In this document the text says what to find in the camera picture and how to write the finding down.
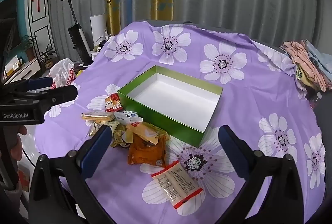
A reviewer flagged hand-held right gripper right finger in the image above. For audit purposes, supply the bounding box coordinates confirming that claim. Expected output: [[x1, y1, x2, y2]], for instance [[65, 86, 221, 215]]
[[218, 125, 304, 224]]

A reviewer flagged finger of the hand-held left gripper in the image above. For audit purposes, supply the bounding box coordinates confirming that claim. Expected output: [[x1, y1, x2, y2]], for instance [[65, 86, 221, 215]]
[[14, 85, 79, 111], [2, 76, 54, 95]]

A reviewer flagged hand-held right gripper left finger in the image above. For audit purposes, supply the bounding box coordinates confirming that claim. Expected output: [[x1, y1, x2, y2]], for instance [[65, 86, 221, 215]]
[[28, 124, 113, 224]]

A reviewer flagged pale green snack packet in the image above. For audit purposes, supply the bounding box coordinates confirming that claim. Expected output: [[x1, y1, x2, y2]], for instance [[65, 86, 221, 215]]
[[89, 120, 120, 138]]

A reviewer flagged small yellow snack packet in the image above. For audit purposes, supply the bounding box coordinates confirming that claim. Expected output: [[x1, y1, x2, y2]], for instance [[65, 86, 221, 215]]
[[110, 129, 134, 148]]

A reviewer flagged clear cracker packet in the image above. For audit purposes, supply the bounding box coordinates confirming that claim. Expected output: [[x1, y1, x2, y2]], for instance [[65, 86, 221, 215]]
[[81, 111, 116, 122]]

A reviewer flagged white blue snack packet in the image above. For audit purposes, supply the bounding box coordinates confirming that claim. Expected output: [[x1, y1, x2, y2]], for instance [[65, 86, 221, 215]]
[[114, 110, 144, 126]]

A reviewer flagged orange snack packet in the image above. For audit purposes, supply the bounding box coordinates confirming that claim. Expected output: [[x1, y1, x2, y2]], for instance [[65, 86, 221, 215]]
[[127, 133, 168, 167]]

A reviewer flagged red snack packet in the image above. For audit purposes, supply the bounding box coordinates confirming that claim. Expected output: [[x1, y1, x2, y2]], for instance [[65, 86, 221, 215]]
[[105, 93, 124, 112]]

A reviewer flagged yellow red-label snack packet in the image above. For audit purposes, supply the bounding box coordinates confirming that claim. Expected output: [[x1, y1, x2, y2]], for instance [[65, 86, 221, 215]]
[[126, 122, 170, 145]]

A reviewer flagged beige red-edged snack packet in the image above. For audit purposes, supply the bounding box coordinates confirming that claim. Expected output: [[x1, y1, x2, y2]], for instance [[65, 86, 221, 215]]
[[151, 160, 204, 210]]

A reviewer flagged green cardboard box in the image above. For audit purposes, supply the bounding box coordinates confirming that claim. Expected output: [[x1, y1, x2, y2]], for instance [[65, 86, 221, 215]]
[[117, 65, 224, 148]]

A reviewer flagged person's left hand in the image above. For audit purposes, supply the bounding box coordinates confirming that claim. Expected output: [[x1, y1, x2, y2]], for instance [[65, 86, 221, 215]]
[[5, 126, 28, 189]]

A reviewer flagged white low cabinet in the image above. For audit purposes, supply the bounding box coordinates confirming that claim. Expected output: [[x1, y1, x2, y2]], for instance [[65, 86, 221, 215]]
[[2, 58, 42, 84]]

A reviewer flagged white red plastic bag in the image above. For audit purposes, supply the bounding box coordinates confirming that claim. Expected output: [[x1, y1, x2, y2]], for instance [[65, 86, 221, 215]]
[[49, 58, 76, 88]]

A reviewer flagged potted plant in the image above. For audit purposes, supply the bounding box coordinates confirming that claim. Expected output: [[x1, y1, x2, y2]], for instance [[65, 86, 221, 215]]
[[21, 35, 37, 62], [39, 44, 56, 69]]

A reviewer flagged purple floral cloth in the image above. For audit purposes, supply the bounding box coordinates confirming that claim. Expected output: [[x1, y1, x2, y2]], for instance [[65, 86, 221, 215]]
[[34, 20, 327, 224]]

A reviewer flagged upright vacuum cleaner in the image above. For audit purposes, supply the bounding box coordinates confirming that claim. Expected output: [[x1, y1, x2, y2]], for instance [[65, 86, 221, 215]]
[[58, 0, 93, 65]]

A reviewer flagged black television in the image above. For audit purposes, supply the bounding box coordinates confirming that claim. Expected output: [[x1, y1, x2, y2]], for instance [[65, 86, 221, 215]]
[[0, 0, 21, 58]]

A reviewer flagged white panel appliance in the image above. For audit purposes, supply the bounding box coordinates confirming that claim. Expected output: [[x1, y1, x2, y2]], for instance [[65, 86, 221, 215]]
[[90, 13, 107, 44]]

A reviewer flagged dark patterned cloth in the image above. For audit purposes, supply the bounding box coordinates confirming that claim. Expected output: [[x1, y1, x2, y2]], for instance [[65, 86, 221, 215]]
[[305, 89, 323, 110]]

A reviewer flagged pile of folded clothes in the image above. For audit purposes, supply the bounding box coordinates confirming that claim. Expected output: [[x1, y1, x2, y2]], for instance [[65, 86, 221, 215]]
[[280, 39, 332, 92]]

